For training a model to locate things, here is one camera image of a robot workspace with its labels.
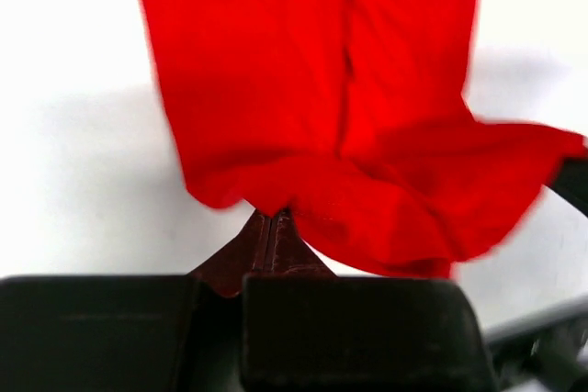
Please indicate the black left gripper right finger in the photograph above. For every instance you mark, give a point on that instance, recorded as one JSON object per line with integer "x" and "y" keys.
{"x": 318, "y": 332}

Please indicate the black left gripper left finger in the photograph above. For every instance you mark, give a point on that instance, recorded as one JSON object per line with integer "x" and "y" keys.
{"x": 129, "y": 332}

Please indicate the red t shirt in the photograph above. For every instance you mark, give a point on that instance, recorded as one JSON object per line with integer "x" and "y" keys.
{"x": 350, "y": 114}

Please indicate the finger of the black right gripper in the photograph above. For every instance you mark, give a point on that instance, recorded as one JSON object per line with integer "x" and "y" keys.
{"x": 571, "y": 183}

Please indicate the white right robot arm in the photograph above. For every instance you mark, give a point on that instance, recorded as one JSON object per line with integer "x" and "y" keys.
{"x": 544, "y": 346}

